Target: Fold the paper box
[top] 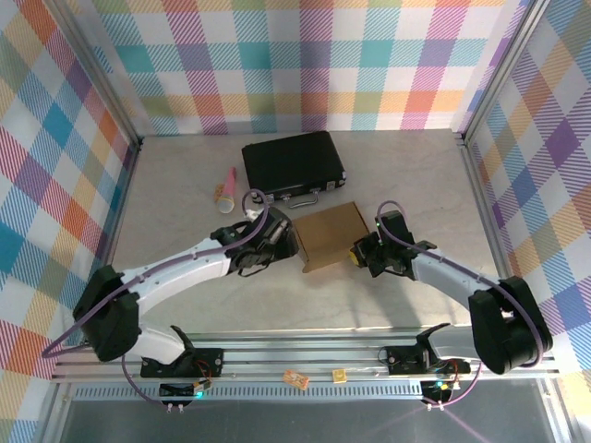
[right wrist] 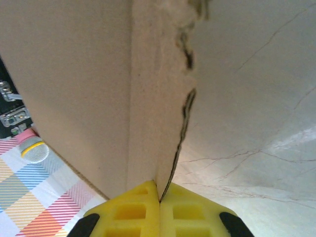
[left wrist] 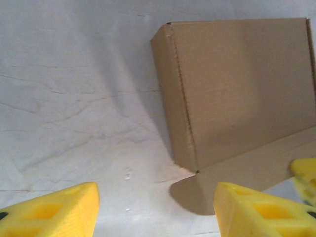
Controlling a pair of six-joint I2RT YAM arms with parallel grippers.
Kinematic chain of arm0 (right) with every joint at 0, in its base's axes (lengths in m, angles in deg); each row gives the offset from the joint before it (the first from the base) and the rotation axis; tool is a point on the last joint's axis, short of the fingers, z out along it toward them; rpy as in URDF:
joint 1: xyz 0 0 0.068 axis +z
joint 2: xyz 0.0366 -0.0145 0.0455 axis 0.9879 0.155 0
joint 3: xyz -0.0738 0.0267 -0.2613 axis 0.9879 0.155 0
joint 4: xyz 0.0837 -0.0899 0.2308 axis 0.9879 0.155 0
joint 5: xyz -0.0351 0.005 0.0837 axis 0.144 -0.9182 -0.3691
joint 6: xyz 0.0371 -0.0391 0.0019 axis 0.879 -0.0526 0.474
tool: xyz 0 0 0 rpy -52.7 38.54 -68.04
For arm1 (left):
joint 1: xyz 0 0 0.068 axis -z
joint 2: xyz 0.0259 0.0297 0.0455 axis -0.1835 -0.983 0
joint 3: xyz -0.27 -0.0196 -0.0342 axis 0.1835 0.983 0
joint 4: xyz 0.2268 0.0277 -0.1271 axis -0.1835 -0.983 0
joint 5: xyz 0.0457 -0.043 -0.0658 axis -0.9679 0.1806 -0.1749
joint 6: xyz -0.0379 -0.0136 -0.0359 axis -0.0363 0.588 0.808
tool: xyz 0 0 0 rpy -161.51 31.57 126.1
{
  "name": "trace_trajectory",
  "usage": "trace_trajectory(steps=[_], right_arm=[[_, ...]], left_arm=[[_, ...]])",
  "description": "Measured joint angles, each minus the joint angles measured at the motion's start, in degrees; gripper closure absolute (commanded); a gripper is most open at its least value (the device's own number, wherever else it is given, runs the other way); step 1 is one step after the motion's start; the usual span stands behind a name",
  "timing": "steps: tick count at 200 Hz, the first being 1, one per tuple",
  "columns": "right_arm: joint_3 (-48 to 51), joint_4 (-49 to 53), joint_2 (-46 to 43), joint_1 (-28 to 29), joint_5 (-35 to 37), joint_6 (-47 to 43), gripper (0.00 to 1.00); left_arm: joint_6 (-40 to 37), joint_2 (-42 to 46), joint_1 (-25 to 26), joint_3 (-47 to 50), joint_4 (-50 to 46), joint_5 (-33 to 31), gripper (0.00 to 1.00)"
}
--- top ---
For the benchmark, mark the brown cardboard paper box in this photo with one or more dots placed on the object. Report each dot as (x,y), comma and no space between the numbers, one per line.
(330,231)

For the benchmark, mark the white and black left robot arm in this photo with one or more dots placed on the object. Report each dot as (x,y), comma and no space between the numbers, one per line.
(184,272)

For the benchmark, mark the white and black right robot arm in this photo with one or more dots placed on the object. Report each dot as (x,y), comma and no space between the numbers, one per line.
(443,272)

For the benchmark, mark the black briefcase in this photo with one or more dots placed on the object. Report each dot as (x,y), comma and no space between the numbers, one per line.
(291,166)

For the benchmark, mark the yellow paper tag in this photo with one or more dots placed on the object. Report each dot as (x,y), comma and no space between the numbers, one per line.
(339,375)

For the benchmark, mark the orange paper tag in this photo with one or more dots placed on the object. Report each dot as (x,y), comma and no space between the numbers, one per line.
(295,379)

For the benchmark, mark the plaid cloth backdrop panel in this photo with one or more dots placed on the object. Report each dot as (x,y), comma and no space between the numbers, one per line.
(554,184)
(295,69)
(37,184)

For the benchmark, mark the grey metal panel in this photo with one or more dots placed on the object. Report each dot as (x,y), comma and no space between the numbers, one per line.
(295,424)

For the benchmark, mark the aluminium side rail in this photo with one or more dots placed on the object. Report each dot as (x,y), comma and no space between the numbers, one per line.
(478,194)
(123,194)

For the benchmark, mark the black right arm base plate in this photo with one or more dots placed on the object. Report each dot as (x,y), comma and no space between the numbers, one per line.
(401,360)

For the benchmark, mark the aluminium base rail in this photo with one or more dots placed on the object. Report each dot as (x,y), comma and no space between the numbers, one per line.
(300,355)

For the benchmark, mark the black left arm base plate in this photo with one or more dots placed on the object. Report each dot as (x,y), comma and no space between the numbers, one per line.
(208,362)

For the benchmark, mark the aluminium corner post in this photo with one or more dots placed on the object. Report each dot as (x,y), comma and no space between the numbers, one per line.
(94,69)
(501,69)

